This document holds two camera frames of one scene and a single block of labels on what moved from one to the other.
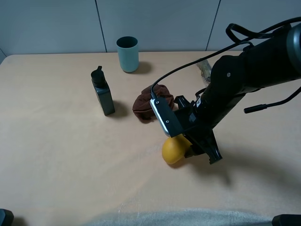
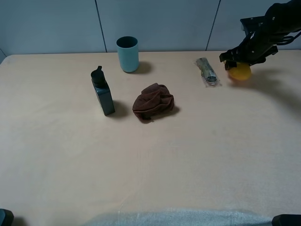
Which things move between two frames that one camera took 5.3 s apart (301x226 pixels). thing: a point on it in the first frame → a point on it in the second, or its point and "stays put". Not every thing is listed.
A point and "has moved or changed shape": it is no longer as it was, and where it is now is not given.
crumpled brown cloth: (142, 106) stays put
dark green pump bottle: (103, 90) stays put
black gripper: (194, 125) → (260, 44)
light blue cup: (128, 53) stays put
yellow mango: (174, 149) has moved or changed shape
